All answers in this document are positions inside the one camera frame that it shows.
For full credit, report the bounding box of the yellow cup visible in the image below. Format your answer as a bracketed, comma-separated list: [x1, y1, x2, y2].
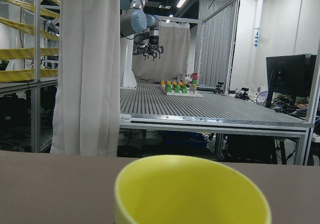
[114, 155, 272, 223]

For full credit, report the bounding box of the tray of coloured blocks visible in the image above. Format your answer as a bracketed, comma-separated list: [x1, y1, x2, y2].
[159, 72, 203, 98]

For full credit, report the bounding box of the grey cloth backdrop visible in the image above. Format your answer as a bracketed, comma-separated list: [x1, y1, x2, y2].
[131, 21, 191, 82]

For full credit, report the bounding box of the white curtain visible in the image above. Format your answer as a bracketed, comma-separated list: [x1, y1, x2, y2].
[51, 0, 121, 156]

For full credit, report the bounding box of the black monitor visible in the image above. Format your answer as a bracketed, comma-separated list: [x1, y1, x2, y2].
[265, 54, 317, 107]

